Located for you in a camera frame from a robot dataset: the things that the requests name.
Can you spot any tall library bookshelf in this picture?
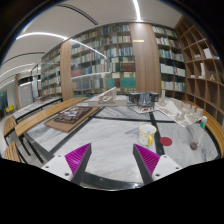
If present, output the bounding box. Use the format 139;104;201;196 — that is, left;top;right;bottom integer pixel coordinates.
41;23;186;98

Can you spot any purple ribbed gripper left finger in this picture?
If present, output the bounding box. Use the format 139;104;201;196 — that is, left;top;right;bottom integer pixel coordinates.
65;143;92;185

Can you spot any white mug with yellow handle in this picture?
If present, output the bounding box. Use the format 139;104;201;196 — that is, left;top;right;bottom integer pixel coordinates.
139;124;157;146

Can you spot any yellow chair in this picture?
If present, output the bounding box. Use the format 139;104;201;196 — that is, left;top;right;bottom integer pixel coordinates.
5;104;14;114

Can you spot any white city model board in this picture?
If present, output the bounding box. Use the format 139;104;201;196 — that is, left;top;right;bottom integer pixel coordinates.
156;98;203;127

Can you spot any wooden cubby shelf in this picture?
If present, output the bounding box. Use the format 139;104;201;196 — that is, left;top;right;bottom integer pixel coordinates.
175;16;224;127

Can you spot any white building model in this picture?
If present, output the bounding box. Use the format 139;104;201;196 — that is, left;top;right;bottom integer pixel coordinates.
88;87;128;106

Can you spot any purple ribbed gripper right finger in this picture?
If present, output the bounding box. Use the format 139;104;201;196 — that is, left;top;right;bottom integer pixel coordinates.
133;144;160;185

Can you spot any brown architectural model board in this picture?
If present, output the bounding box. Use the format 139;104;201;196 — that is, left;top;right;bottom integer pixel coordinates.
45;106;98;133

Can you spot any red round coaster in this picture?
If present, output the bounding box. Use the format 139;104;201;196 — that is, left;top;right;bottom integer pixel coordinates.
160;137;172;146

